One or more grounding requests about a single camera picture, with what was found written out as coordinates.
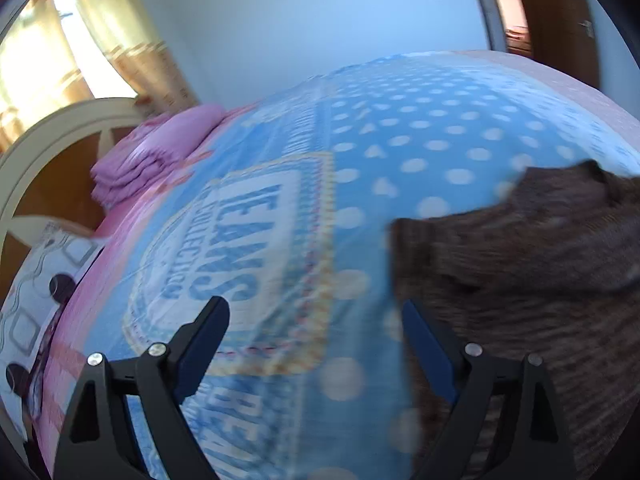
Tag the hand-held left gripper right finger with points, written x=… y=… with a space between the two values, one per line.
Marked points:
x=430 y=355

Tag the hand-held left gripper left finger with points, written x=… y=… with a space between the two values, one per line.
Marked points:
x=200 y=355

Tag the brown knitted sweater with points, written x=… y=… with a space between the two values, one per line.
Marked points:
x=525 y=270

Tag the white patterned pillow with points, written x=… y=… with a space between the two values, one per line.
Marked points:
x=40 y=270

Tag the folded pink blanket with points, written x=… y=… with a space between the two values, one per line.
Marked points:
x=155 y=150

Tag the printed dotted bed sheet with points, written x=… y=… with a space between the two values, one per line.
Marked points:
x=400 y=125

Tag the cream wooden bed headboard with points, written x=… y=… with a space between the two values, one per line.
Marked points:
x=50 y=130

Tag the narrow yellow curtain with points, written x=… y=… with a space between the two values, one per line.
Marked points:
x=135 y=45

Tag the wide yellow curtain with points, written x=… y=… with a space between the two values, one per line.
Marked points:
x=30 y=75

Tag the brown wooden door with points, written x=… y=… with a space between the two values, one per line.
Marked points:
x=555 y=20

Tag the window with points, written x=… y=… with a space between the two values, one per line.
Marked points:
x=67 y=20

